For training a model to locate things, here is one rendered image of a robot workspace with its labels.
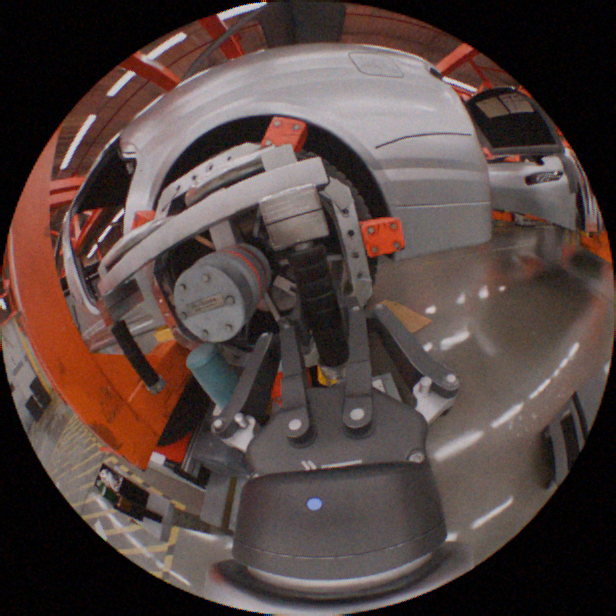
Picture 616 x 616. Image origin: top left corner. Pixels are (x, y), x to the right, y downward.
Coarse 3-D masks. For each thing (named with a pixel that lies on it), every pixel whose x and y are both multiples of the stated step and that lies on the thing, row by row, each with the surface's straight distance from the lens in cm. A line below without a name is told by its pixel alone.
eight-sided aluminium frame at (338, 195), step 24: (168, 192) 51; (336, 192) 39; (168, 216) 52; (336, 216) 39; (360, 240) 40; (360, 264) 41; (168, 288) 60; (360, 288) 42; (168, 312) 58; (192, 336) 59; (240, 360) 58; (312, 360) 51
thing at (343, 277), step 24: (192, 240) 69; (264, 240) 51; (336, 240) 58; (192, 264) 71; (288, 264) 51; (336, 264) 62; (288, 288) 53; (264, 312) 79; (288, 312) 76; (240, 336) 63
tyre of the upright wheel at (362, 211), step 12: (216, 156) 56; (312, 156) 50; (336, 168) 50; (348, 180) 50; (360, 204) 49; (360, 216) 48; (168, 264) 63; (372, 264) 51; (372, 276) 52; (372, 288) 53; (240, 348) 64
